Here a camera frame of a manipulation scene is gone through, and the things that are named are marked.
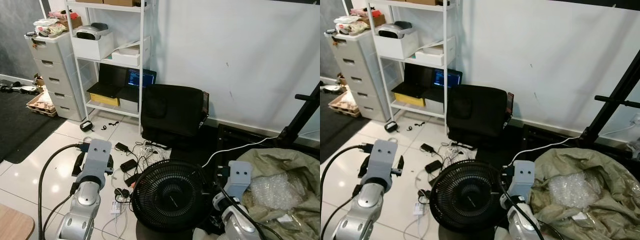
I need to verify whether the black standing fan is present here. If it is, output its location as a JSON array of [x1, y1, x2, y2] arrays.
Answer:
[[429, 160, 511, 240], [130, 159, 221, 240]]

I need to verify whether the black floor mat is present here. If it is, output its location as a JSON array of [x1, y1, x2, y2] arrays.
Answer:
[[0, 90, 67, 164], [320, 92, 371, 163]]

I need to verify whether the clear bubble wrap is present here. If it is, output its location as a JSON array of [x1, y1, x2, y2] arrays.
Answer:
[[248, 172, 304, 211], [547, 171, 603, 210]]

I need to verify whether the small white box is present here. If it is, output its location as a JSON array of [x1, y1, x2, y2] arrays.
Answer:
[[424, 99, 446, 115], [118, 98, 140, 114]]

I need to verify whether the brown cardboard tray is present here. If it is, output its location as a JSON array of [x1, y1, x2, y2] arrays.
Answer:
[[328, 91, 362, 118], [26, 92, 59, 118]]

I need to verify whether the yellow box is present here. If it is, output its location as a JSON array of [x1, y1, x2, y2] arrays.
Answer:
[[391, 92, 426, 107], [88, 92, 121, 107]]

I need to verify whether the green woven sack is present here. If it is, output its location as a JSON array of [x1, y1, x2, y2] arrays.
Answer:
[[517, 147, 640, 240], [220, 147, 321, 240]]

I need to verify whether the black fabric bag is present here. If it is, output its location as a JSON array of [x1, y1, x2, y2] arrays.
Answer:
[[446, 85, 515, 146], [140, 84, 210, 143]]

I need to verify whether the black stand pole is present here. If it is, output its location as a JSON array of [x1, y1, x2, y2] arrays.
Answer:
[[580, 65, 640, 146], [276, 82, 321, 147]]

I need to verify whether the black laptop dark screen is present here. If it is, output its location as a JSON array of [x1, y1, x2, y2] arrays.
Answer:
[[391, 65, 433, 98], [87, 64, 129, 99]]

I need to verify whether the light wooden table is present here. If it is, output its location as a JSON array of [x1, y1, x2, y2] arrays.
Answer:
[[0, 203, 35, 240]]

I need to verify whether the laptop with lit screen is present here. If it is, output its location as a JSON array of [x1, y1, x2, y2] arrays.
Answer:
[[118, 68, 157, 102], [427, 69, 463, 103]]

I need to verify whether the grey plastic drawer cabinet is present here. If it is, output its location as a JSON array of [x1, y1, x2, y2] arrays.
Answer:
[[325, 30, 388, 122], [25, 31, 87, 122]]

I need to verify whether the flat white box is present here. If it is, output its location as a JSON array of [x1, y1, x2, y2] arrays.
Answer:
[[110, 45, 142, 67], [415, 42, 448, 67]]

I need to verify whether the large white box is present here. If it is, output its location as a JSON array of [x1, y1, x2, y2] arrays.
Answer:
[[373, 33, 420, 60], [71, 34, 116, 61]]

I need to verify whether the snack bag pile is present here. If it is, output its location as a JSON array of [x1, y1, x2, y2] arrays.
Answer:
[[334, 15, 371, 37], [33, 17, 69, 39]]

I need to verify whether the white metal shelf rack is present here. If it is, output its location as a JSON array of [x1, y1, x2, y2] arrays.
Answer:
[[64, 0, 152, 135], [366, 0, 457, 121]]

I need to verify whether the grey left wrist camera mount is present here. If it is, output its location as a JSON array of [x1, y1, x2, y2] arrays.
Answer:
[[79, 139, 114, 190], [369, 139, 401, 188]]

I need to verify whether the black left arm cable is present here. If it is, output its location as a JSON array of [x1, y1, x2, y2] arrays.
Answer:
[[320, 142, 376, 240], [37, 142, 92, 240]]

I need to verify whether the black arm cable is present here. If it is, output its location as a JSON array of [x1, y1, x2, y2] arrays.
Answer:
[[214, 185, 285, 240], [320, 142, 376, 240], [500, 187, 556, 240], [37, 142, 92, 240]]

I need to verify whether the white cable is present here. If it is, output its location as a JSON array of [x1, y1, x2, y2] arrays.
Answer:
[[201, 131, 282, 169], [506, 120, 638, 168]]

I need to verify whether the black base frame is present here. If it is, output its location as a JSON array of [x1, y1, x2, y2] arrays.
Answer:
[[520, 124, 640, 156], [215, 123, 321, 161]]

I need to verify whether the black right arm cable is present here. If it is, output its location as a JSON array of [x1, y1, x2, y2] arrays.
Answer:
[[500, 187, 556, 240], [214, 185, 285, 240]]

